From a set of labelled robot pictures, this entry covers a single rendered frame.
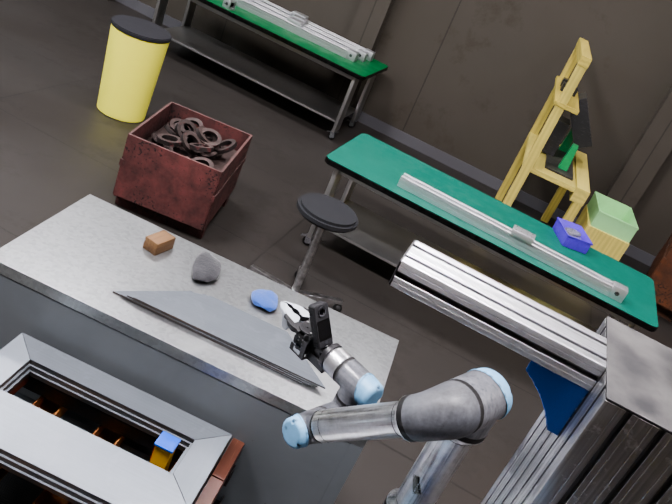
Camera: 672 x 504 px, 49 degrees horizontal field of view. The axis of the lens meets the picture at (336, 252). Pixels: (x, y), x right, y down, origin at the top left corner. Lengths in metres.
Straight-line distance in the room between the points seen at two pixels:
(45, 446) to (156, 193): 2.91
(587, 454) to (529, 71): 7.18
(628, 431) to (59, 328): 1.87
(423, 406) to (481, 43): 6.83
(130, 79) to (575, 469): 5.49
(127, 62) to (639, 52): 4.85
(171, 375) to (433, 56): 6.30
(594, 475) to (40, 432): 1.58
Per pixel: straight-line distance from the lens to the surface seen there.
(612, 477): 1.07
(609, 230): 6.84
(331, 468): 2.39
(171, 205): 4.88
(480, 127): 8.24
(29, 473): 2.18
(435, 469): 1.68
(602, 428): 1.03
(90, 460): 2.19
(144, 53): 6.13
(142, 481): 2.18
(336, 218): 4.28
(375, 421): 1.57
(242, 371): 2.31
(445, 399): 1.49
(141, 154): 4.83
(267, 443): 2.40
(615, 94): 8.09
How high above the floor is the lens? 2.48
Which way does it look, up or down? 27 degrees down
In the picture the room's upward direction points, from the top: 24 degrees clockwise
